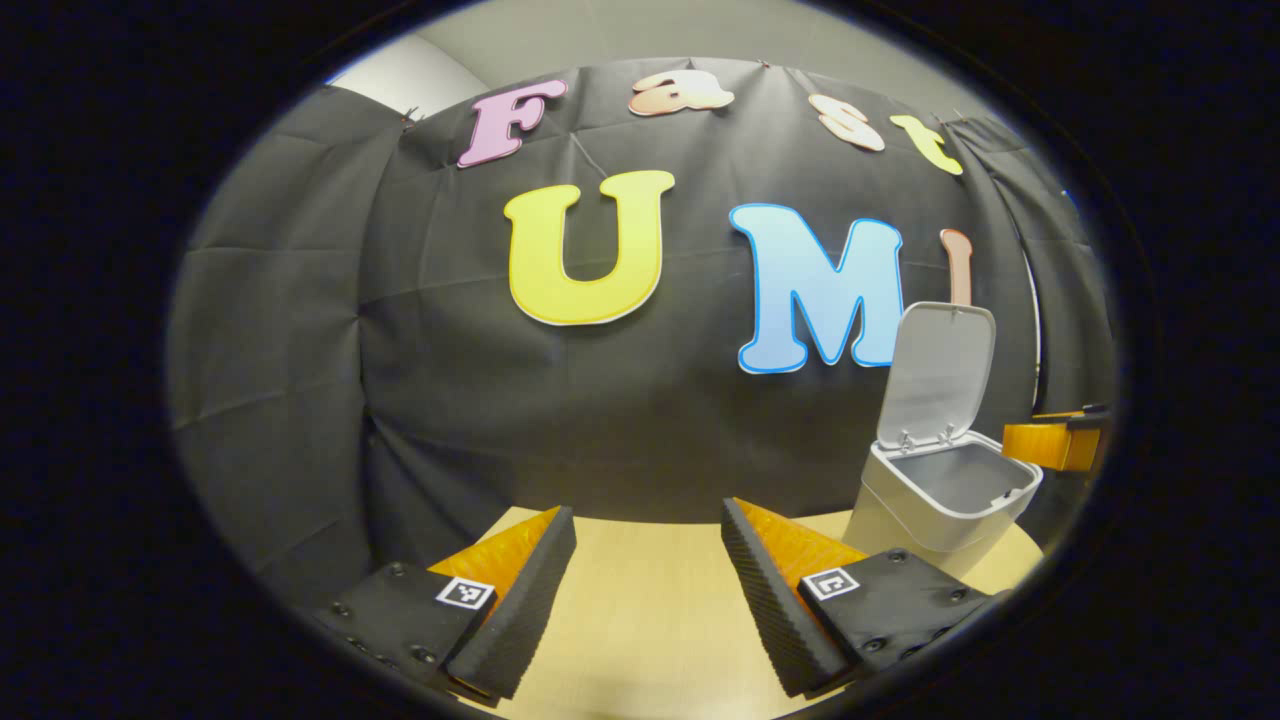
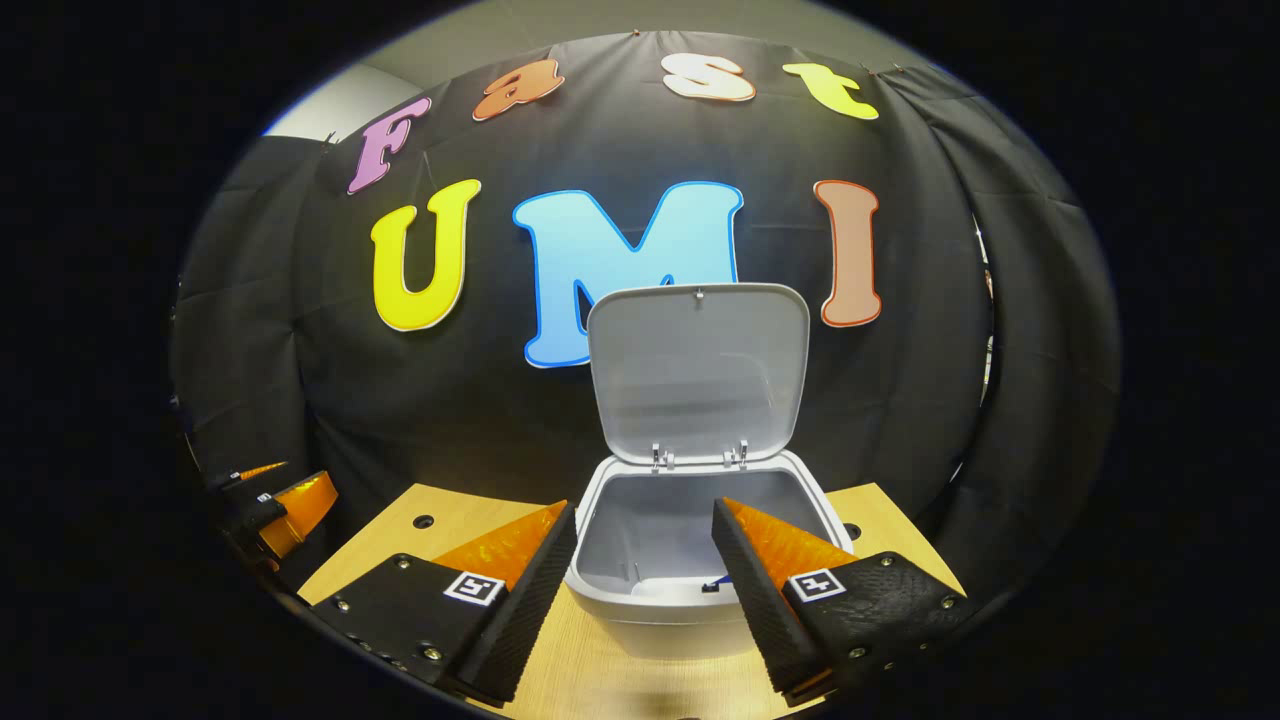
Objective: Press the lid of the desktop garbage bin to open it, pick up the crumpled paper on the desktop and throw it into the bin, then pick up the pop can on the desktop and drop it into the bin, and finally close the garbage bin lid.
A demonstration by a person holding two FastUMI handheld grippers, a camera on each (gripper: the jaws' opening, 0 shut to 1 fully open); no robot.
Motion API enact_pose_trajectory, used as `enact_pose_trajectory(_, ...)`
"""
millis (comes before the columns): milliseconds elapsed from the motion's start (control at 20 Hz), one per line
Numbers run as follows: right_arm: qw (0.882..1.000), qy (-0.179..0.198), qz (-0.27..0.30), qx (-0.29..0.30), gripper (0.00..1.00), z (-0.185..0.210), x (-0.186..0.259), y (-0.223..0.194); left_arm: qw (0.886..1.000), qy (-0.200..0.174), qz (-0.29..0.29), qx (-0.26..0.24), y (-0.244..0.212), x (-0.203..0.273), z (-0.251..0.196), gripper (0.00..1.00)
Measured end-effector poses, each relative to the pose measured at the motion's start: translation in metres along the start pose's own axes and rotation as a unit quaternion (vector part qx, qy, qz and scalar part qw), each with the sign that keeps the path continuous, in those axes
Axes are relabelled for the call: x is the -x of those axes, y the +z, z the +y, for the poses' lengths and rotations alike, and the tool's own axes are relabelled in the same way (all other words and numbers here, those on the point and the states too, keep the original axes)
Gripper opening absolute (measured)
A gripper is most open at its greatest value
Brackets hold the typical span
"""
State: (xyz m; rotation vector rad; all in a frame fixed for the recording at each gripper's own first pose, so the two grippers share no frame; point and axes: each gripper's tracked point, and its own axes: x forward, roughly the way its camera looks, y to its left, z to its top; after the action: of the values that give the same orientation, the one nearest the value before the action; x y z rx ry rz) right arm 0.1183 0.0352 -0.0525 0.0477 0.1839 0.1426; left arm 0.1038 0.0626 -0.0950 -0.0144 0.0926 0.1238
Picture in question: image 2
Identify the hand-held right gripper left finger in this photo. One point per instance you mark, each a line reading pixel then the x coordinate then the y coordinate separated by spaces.
pixel 525 610

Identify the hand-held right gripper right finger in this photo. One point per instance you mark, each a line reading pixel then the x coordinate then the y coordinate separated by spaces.
pixel 765 620

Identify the black backdrop cloth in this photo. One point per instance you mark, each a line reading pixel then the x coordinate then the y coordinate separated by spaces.
pixel 480 400

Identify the wooden desktop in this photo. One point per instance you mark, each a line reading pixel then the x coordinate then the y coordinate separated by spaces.
pixel 470 512

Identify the white desktop garbage bin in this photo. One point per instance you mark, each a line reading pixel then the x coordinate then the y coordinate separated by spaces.
pixel 700 370

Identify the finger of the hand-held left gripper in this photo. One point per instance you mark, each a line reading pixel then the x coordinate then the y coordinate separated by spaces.
pixel 255 472
pixel 300 505

